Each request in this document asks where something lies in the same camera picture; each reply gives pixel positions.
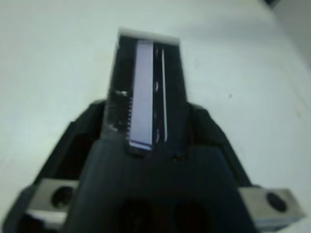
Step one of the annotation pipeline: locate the black box base white insert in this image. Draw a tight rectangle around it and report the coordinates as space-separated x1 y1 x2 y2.
118 27 181 46

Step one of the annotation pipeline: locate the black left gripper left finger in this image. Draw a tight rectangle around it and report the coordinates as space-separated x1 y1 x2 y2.
33 99 110 185

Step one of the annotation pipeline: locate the black box lid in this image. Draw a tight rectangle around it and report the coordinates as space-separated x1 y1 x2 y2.
102 33 188 160

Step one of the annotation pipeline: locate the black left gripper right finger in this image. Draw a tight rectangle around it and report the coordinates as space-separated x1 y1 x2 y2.
186 102 251 188

